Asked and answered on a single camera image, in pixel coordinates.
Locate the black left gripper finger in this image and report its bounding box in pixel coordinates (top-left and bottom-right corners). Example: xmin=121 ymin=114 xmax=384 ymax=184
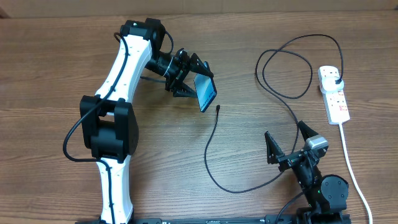
xmin=189 ymin=53 xmax=214 ymax=78
xmin=172 ymin=83 xmax=197 ymax=98

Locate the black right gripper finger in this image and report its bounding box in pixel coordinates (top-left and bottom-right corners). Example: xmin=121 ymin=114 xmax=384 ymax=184
xmin=297 ymin=121 xmax=319 ymax=141
xmin=264 ymin=131 xmax=285 ymax=164

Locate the Samsung Galaxy smartphone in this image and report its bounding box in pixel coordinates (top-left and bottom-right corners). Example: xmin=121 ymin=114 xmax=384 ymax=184
xmin=193 ymin=73 xmax=217 ymax=113

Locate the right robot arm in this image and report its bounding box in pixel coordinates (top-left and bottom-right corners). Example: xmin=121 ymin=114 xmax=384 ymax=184
xmin=264 ymin=121 xmax=351 ymax=223

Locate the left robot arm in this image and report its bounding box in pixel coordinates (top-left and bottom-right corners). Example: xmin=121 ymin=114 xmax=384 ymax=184
xmin=80 ymin=18 xmax=217 ymax=223

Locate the white charger plug adapter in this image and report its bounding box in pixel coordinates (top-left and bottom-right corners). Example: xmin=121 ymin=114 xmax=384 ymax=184
xmin=320 ymin=77 xmax=345 ymax=94

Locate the white power strip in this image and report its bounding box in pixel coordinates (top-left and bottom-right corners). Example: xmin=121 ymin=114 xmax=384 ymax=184
xmin=317 ymin=65 xmax=350 ymax=125

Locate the white power strip cord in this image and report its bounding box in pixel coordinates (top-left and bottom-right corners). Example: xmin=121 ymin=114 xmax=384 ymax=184
xmin=338 ymin=123 xmax=374 ymax=224

